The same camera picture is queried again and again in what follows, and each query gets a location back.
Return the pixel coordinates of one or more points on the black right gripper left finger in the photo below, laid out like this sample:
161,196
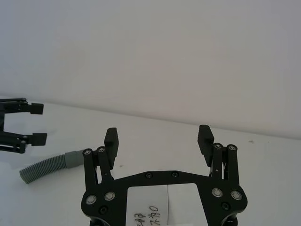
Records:
111,146

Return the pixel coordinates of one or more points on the white table cloth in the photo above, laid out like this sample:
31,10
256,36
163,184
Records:
152,146

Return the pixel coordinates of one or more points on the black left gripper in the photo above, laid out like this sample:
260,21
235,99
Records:
1,123

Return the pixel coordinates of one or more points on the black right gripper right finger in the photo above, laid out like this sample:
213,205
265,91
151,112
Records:
205,146

